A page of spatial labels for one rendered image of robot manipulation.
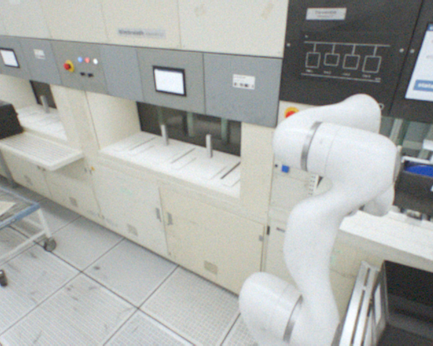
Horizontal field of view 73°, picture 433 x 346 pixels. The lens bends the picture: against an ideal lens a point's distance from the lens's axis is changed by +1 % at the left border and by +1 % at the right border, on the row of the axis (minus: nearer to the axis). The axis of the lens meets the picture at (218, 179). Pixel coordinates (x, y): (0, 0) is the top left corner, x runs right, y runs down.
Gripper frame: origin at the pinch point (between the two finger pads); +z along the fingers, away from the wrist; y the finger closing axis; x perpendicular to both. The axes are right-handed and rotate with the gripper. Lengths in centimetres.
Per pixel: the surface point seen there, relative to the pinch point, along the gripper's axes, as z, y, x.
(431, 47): 6.9, 3.3, 37.1
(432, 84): 6.0, 7.3, 27.1
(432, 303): -14, 36, -42
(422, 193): 20.9, 18.9, -22.9
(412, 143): 87, 6, -37
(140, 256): -38, -133, -129
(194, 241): -22, -83, -89
